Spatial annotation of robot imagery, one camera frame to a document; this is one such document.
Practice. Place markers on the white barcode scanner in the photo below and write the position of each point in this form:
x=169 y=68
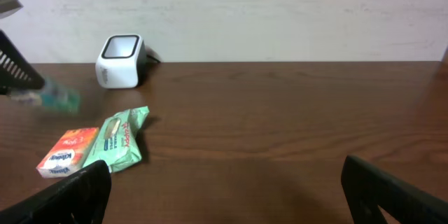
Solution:
x=122 y=61

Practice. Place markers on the teal tissue pack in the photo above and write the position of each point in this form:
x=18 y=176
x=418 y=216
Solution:
x=52 y=96

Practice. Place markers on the orange tissue pack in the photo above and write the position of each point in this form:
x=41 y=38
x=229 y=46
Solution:
x=68 y=155

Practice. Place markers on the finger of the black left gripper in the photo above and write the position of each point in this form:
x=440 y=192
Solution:
x=16 y=72

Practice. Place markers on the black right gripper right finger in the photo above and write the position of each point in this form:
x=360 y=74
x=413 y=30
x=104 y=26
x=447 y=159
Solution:
x=370 y=190

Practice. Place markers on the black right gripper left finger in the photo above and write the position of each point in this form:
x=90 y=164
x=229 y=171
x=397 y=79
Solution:
x=79 y=198

